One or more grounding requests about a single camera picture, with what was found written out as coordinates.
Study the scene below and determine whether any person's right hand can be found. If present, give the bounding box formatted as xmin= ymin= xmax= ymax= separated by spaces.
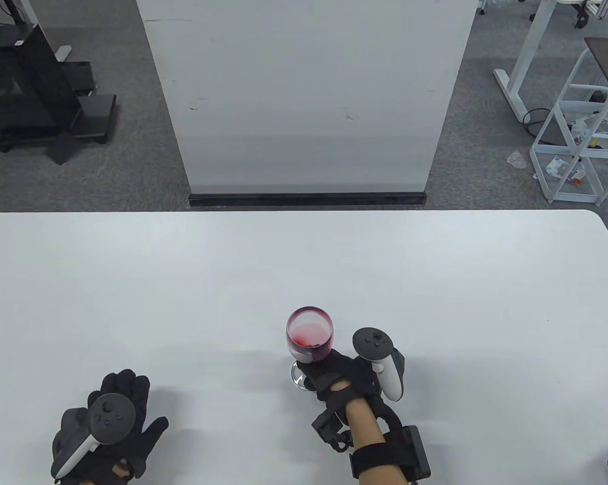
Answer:
xmin=302 ymin=349 xmax=396 ymax=416

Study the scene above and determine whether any person's left hand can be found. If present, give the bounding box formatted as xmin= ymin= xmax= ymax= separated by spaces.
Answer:
xmin=52 ymin=369 xmax=169 ymax=485

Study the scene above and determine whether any clear wine glass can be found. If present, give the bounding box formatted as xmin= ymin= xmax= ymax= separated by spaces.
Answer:
xmin=286 ymin=306 xmax=333 ymax=391

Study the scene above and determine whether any person's right forearm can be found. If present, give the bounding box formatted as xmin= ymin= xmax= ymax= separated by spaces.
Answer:
xmin=344 ymin=397 xmax=408 ymax=485

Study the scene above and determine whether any grey and white left controller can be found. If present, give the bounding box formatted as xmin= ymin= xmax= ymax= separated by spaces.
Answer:
xmin=52 ymin=393 xmax=137 ymax=479

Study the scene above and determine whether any grey and white controller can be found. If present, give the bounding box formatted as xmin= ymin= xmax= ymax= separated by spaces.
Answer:
xmin=352 ymin=327 xmax=406 ymax=402
xmin=52 ymin=393 xmax=137 ymax=479

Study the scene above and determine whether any grey and white right controller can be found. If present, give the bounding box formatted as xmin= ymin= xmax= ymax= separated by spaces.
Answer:
xmin=352 ymin=327 xmax=406 ymax=402

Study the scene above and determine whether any white table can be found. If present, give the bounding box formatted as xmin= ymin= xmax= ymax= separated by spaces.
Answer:
xmin=0 ymin=210 xmax=608 ymax=485

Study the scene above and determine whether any black partition base bar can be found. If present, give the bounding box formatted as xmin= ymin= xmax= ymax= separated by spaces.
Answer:
xmin=188 ymin=191 xmax=427 ymax=208

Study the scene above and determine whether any black flat floor piece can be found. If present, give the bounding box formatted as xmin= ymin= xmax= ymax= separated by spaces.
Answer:
xmin=44 ymin=132 xmax=82 ymax=166

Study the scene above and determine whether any white partition board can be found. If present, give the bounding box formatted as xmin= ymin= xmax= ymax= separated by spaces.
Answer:
xmin=135 ymin=0 xmax=479 ymax=195

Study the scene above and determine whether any black wheeled cart platform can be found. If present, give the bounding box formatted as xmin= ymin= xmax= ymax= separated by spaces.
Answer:
xmin=0 ymin=93 xmax=118 ymax=153

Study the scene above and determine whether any small black box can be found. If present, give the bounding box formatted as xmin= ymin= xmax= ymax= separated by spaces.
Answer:
xmin=62 ymin=62 xmax=98 ymax=95

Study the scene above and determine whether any black equipment stand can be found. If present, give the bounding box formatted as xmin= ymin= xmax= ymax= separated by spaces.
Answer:
xmin=0 ymin=23 xmax=82 ymax=137

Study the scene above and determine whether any white metal cart frame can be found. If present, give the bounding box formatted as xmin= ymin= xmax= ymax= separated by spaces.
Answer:
xmin=529 ymin=48 xmax=608 ymax=205

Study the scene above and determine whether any black floor cable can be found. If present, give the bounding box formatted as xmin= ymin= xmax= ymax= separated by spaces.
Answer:
xmin=522 ymin=108 xmax=554 ymax=137

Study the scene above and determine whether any white desk leg frame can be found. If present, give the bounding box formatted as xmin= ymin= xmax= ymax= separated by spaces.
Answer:
xmin=493 ymin=0 xmax=560 ymax=122

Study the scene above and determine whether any aluminium frame with casters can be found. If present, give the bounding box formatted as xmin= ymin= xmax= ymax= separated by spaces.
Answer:
xmin=556 ymin=0 xmax=608 ymax=29

